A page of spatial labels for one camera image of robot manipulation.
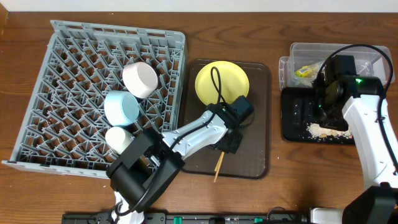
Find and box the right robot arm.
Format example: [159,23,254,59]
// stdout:
[310,55,397,223]

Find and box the light blue bowl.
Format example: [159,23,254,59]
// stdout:
[104,90,140,126]

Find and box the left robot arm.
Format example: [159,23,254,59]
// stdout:
[106,96,254,223]

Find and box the wooden chopstick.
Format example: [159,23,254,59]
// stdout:
[213,163,222,183]
[215,152,224,172]

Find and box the black tray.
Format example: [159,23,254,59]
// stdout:
[280,87,354,145]

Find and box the white paper cup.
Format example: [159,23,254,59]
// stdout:
[105,127,134,155]

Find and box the white bowl with rice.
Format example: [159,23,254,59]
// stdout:
[122,62,158,99]

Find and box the grey plastic dish rack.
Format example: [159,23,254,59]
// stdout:
[4,20,188,179]

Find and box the yellow plate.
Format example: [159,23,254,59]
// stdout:
[195,61,249,105]

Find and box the clear plastic bin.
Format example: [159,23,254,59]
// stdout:
[279,42,390,89]

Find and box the brown serving tray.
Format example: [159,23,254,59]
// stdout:
[178,59,272,179]

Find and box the green snack wrapper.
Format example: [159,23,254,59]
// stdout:
[295,62,323,78]

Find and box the spilled rice pile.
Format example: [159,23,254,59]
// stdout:
[307,123,353,139]

